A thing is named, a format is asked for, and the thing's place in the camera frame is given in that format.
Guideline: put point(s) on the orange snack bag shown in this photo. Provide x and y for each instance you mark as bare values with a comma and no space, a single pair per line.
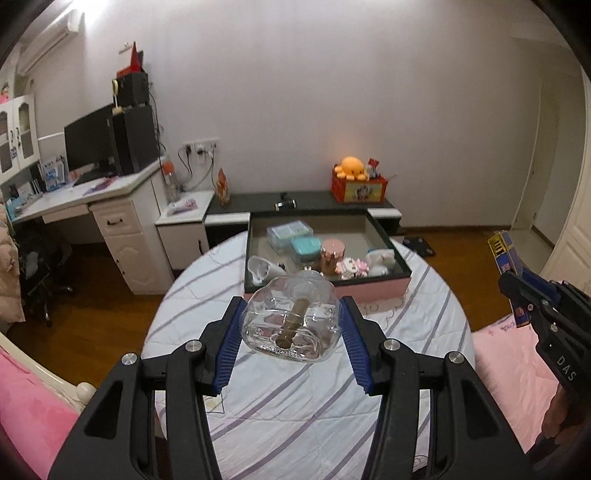
223,187

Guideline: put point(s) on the pink doll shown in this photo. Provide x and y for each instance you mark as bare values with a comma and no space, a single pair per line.
4,90

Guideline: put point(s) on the white bed frame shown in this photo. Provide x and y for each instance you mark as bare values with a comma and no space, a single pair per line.
85,392

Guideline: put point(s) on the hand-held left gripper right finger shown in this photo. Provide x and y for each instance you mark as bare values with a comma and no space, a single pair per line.
355,344

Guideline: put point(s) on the dark blue carton box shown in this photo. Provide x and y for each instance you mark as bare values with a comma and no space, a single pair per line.
508,263

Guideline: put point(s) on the orange octopus plush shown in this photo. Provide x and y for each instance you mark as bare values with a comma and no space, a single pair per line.
352,167

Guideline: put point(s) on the red white figure toy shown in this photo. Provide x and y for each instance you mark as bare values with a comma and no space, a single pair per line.
374,167

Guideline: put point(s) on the white wall outlet strip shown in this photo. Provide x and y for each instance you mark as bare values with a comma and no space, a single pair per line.
202,145

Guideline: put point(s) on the clear bottle orange cap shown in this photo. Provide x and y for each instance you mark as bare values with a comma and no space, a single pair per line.
171,182

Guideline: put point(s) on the black computer tower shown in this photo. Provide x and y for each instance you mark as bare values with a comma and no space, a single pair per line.
136,141

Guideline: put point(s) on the black massage gun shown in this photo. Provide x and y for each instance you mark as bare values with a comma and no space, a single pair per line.
285,201

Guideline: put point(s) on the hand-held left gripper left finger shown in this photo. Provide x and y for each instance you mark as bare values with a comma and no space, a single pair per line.
228,353

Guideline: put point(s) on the white desk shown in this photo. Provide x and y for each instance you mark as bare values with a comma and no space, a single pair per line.
129,230

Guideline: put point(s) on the black keyboard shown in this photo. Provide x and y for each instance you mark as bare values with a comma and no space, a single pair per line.
92,177

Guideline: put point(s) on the black white TV stand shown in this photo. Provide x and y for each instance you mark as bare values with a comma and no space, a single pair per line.
314,201

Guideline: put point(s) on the blue white desk display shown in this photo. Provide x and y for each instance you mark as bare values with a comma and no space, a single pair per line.
51,173

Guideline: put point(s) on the pink fleece blanket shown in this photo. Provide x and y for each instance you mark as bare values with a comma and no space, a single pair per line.
32,415

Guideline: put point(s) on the white door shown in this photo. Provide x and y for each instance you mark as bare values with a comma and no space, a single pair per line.
524,203

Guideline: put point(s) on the red printed toy box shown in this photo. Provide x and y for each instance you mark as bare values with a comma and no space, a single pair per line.
358,189

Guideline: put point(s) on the black office chair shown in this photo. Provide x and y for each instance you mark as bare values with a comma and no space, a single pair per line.
44,272

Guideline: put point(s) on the black bathroom scale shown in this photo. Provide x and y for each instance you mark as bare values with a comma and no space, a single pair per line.
419,247

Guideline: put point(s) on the striped white tablecloth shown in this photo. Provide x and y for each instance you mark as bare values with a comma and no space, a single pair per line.
286,415

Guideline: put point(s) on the purple stationery pack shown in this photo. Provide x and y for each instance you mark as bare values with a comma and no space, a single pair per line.
99,186

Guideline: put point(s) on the pink jacket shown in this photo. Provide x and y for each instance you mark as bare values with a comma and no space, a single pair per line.
10,267

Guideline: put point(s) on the pink storage box dark rim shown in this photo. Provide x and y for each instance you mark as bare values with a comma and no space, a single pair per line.
388,288

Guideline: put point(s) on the pink floral quilt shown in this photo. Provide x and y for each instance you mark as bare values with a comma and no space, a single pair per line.
508,369

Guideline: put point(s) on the pink packet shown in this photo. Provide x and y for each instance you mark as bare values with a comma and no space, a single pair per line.
182,205

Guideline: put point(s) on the clear plastic box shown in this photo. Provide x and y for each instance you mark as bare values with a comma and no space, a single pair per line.
288,235

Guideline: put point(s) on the clear glass perfume bottle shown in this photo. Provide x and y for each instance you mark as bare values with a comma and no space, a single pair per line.
291,323

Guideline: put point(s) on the teal round container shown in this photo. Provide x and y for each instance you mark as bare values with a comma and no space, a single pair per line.
305,251

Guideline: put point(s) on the person's right hand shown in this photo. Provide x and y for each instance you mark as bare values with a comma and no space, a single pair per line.
561,420

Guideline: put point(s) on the white nightstand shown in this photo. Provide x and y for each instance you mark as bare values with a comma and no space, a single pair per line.
180,235

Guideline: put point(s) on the pink white plush charm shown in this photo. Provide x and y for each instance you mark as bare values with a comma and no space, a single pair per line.
353,268

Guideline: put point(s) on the white air conditioner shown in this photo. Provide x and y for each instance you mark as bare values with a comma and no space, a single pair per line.
46,41

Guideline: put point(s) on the white plush toy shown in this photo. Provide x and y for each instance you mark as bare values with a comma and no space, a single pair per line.
382,262

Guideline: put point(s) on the rose gold jar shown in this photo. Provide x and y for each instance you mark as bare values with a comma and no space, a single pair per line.
332,256

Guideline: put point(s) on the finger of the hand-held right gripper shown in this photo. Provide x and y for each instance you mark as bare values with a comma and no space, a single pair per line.
540,282
517,290

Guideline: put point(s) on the black computer monitor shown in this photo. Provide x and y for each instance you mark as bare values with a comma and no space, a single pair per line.
87,138

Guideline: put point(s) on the white glass door cabinet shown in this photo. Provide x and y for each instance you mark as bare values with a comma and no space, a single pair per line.
18,138

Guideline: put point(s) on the black speaker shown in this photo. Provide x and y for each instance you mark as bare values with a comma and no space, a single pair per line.
131,90

